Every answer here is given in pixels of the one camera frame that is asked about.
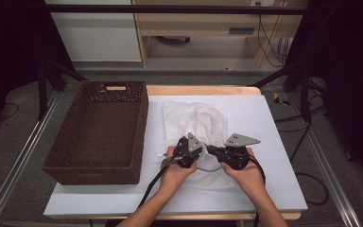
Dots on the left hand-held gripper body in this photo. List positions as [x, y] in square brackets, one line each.
[186, 154]

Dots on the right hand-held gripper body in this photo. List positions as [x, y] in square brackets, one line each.
[236, 154]

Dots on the white garment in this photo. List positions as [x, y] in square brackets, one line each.
[206, 121]

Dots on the white mesh laundry bag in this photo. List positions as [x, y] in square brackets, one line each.
[176, 123]

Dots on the brown wicker basket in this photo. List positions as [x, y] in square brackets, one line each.
[107, 132]

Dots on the person's left hand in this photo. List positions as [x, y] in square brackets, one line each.
[173, 175]

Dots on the person's right hand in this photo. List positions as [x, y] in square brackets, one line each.
[247, 179]

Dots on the white table board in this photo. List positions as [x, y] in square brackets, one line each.
[264, 176]

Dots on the wooden table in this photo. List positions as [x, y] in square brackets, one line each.
[201, 90]

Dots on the yellow and black tool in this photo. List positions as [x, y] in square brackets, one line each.
[277, 98]

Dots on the black metal stand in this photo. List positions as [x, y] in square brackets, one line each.
[305, 94]
[42, 91]

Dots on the wooden desk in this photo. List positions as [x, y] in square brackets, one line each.
[201, 22]

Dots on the black curtain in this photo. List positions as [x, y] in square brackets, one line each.
[9, 47]
[353, 78]

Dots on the black horizontal bar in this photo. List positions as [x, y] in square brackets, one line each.
[170, 9]

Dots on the white cabinet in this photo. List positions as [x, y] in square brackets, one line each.
[97, 34]

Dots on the white power strip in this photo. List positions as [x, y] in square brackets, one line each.
[263, 3]

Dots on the aluminium rail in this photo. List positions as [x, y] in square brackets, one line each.
[327, 164]
[19, 157]

